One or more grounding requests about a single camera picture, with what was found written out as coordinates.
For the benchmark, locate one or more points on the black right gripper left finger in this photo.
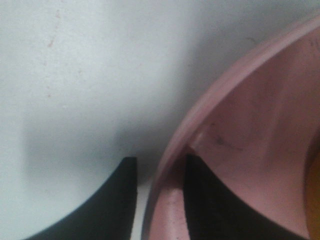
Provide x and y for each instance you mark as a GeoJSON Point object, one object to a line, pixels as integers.
{"type": "Point", "coordinates": [107, 215]}

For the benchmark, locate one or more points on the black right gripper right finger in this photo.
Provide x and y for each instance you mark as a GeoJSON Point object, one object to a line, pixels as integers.
{"type": "Point", "coordinates": [243, 198]}

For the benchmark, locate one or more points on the pink round plate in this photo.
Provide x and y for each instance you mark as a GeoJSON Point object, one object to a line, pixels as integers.
{"type": "Point", "coordinates": [266, 106]}

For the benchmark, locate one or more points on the toy hamburger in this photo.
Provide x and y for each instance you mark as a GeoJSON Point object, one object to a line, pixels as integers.
{"type": "Point", "coordinates": [312, 188]}

